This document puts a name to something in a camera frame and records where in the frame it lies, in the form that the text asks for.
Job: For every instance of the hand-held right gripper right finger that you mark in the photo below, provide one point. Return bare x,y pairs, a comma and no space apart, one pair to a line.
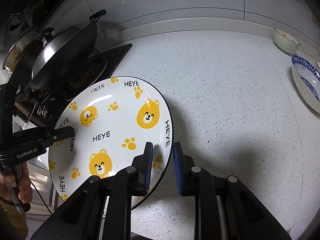
178,170

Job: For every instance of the person's left forearm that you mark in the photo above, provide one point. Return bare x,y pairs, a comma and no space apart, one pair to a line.
10,220

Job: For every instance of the small bear print plate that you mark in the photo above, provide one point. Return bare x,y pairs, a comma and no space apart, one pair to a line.
112,130

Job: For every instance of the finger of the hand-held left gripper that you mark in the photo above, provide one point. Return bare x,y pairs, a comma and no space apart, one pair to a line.
62,133

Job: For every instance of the black wok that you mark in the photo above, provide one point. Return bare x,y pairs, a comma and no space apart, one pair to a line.
93,36

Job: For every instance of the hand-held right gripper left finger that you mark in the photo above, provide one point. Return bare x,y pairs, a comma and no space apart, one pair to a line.
149,170

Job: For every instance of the blue floral bowl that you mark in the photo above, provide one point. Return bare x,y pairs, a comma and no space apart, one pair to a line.
303,80

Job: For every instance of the person's left hand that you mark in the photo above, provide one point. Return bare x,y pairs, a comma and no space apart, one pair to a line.
25,182

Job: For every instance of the black gas stove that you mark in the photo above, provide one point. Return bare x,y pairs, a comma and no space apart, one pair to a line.
117,55

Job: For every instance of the steel wok lid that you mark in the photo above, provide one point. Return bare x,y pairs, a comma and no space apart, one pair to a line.
62,52

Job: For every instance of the pale green bowl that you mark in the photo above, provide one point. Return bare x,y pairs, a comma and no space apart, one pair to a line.
285,43

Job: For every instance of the white bowl dark rim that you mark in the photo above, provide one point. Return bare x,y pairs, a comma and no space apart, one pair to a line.
318,64

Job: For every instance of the black range hood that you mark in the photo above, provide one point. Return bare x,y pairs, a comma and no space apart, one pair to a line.
30,0

